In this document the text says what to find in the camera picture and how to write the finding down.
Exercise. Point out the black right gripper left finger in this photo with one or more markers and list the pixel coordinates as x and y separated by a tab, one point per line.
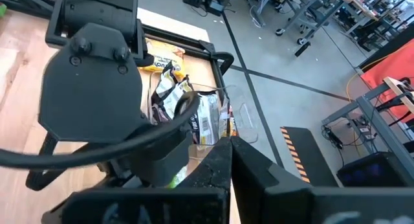
213	172

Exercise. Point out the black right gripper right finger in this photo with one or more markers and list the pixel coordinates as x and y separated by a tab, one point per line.
258	175

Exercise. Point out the yellow Maruchan ramen pack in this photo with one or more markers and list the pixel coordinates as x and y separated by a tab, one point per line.
163	57

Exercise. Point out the black hazard-striped floor mat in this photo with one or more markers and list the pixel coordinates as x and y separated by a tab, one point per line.
307	156

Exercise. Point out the clear plastic bin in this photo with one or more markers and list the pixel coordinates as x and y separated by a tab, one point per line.
246	120

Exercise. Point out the black computer tower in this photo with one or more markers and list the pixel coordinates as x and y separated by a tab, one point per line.
372	170

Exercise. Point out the black equipment box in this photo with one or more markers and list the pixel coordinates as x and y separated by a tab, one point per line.
207	0

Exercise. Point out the desk with metal legs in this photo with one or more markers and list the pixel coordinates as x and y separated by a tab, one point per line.
304	10

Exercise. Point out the orange-red panel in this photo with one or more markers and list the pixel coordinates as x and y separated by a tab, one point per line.
394	65

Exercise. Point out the cluttered workbench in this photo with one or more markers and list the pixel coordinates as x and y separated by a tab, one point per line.
375	13

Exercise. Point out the grey metal desk frame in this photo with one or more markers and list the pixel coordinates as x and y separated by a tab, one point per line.
378	120

